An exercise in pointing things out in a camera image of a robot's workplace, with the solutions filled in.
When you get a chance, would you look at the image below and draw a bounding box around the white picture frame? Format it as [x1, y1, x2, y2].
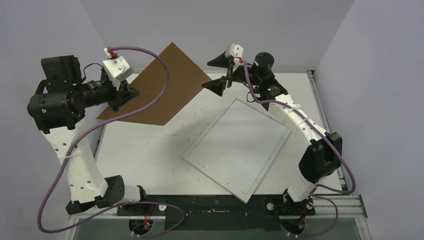
[182, 97, 293, 204]

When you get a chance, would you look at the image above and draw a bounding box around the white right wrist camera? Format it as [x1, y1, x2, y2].
[224, 43, 244, 72]

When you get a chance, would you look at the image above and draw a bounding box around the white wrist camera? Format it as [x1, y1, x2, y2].
[102, 47, 134, 91]
[224, 43, 244, 72]

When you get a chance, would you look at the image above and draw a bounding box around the aluminium front rail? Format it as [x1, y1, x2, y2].
[68, 194, 368, 220]

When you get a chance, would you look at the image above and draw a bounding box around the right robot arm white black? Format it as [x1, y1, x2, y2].
[202, 52, 343, 215]

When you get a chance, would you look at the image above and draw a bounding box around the white brown backing board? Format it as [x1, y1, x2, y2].
[97, 42, 211, 126]

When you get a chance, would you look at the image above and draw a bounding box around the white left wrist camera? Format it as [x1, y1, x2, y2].
[102, 47, 134, 91]

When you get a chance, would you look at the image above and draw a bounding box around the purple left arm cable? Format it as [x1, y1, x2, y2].
[36, 45, 186, 239]

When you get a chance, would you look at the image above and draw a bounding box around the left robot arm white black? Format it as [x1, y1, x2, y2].
[27, 55, 149, 216]

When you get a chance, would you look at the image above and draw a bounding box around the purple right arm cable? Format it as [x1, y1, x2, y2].
[239, 59, 357, 239]

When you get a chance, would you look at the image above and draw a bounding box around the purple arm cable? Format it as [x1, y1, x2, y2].
[36, 45, 186, 239]
[239, 59, 357, 239]

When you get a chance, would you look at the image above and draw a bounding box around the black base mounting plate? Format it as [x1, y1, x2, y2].
[116, 194, 316, 231]

